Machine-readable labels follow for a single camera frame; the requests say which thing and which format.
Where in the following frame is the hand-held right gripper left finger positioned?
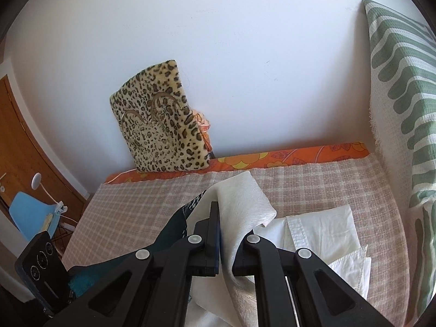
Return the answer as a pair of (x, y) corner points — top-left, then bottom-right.
(43, 202), (221, 327)

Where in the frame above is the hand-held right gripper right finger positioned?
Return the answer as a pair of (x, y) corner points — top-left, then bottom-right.
(232, 233), (396, 327)

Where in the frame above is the white printed shirt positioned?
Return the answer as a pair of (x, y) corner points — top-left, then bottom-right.
(66, 170), (277, 327)

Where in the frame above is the blue chair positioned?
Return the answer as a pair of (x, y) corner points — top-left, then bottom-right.
(8, 192), (65, 242)

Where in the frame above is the folded white collared shirt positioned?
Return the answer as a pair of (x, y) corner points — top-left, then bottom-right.
(254, 204), (368, 263)

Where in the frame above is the white clip lamp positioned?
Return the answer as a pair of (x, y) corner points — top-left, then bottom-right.
(31, 173), (69, 212)

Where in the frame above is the beige plaid blanket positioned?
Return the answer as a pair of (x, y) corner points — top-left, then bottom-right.
(63, 155), (411, 327)

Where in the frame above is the folded white cloth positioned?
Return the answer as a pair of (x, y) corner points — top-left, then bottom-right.
(327, 245), (373, 300)

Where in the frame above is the orange floral bedsheet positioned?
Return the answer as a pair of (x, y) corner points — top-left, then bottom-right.
(104, 141), (370, 185)

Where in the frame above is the leopard print pillow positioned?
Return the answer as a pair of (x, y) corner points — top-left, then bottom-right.
(110, 59), (212, 172)

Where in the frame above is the wooden door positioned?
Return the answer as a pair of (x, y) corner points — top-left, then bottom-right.
(0, 75), (86, 232)

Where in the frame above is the green striped white blanket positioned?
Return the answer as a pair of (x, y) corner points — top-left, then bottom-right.
(363, 0), (436, 321)

